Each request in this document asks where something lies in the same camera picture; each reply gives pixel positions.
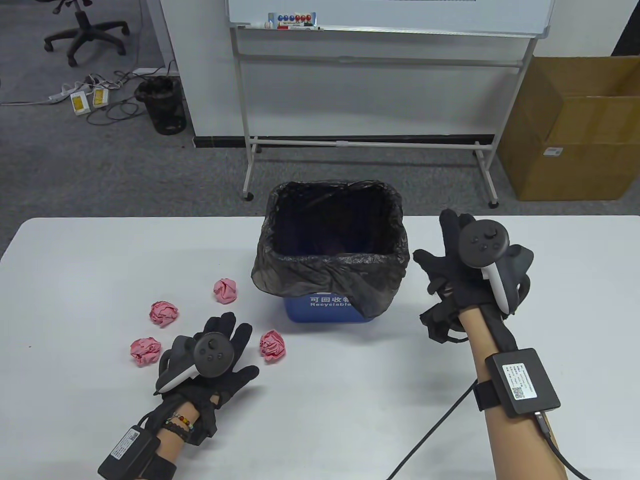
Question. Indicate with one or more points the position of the person's left hand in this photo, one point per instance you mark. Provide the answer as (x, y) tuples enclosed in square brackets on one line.
[(245, 378)]

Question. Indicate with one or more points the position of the person's right hand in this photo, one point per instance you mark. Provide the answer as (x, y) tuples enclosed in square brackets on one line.
[(450, 280)]

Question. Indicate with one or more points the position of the pink paper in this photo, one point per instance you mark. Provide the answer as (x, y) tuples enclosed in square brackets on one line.
[(272, 346), (225, 290), (163, 313), (146, 351)]

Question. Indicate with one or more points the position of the blue recycling bin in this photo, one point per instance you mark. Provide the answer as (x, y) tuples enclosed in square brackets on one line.
[(320, 312)]

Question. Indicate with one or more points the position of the person's right forearm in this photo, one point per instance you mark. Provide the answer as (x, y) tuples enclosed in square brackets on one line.
[(480, 335)]

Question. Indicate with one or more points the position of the black plastic bin liner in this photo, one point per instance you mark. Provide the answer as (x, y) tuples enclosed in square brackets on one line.
[(300, 275)]

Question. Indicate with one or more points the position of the black and white controller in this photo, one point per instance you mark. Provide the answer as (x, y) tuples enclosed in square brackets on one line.
[(482, 242), (214, 355)]

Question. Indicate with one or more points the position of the black wrist sensor box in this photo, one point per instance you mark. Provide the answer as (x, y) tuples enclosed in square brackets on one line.
[(522, 382), (127, 450)]

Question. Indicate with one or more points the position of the brown cardboard box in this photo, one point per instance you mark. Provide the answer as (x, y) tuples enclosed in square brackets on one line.
[(575, 170)]

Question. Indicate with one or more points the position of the grey metal whiteboard stand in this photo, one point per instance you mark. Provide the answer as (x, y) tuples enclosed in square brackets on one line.
[(350, 60)]

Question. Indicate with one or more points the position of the white whiteboard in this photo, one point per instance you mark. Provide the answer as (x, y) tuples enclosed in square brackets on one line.
[(400, 15)]

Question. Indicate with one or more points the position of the black mesh wastebasket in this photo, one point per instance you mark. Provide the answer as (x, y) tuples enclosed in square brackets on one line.
[(162, 110)]

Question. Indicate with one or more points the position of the pack of coloured magnets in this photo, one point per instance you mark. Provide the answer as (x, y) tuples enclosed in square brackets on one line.
[(292, 19)]

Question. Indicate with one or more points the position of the white and yellow adapter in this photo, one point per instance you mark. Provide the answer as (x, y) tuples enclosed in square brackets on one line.
[(101, 98), (80, 103)]

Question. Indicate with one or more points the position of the white whiteboard marker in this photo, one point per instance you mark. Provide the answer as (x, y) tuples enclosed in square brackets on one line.
[(260, 25)]

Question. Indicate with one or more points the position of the white power strip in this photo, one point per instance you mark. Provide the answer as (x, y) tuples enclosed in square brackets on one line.
[(62, 94)]

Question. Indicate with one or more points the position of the office chair base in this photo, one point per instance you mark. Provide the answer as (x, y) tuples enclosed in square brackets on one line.
[(80, 30)]

